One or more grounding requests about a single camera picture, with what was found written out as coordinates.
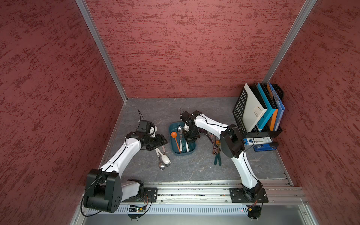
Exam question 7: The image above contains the blue folder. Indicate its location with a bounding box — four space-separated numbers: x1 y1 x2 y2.
267 82 285 131

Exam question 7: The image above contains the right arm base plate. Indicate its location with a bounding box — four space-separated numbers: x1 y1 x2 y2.
229 188 269 204

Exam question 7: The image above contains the blue stapler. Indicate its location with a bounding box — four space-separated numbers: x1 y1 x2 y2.
253 142 279 152

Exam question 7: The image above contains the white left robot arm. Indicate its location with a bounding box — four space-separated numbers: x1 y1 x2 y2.
82 132 167 213

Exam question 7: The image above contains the aluminium corner post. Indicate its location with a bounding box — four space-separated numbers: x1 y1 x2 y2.
76 0 128 104
262 0 317 83

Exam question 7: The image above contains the black mesh file rack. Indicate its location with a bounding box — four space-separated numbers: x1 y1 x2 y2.
232 83 284 138

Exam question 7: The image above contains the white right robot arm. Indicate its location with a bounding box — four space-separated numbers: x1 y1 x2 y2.
180 111 263 202

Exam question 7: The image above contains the purple iridescent spoon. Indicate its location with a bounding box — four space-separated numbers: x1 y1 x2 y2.
204 131 218 155

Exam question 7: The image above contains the white folder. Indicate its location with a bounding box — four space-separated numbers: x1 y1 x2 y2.
242 83 265 132

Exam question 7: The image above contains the orange folder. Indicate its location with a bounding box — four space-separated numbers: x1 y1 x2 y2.
267 83 278 131

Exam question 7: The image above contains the aluminium rail frame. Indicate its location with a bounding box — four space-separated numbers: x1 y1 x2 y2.
71 178 318 225

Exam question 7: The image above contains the black folder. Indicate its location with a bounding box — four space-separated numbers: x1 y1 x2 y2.
249 83 268 109

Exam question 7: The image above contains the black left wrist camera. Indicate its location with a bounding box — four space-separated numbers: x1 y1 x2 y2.
136 120 157 137

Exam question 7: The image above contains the teal folder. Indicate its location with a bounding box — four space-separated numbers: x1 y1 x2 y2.
256 83 278 131

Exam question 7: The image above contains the teal plastic storage box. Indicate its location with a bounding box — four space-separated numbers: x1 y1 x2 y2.
168 121 196 156

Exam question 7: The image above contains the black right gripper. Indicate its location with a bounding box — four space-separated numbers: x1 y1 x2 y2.
183 125 201 144

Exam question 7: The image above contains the aluminium corner post right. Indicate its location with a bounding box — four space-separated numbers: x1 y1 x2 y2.
262 0 317 83

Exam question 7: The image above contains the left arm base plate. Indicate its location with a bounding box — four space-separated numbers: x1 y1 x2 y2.
123 187 158 204

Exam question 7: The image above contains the aluminium corner post left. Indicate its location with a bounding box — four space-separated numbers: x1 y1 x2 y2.
76 0 128 104

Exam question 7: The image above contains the orange plastic spoon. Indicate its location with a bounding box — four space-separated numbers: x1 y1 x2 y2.
171 132 182 153

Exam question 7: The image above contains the white handled steel spoon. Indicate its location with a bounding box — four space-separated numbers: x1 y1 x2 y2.
156 151 166 170

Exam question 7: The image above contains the white handle steel spoon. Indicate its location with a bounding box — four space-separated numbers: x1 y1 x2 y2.
177 126 183 153

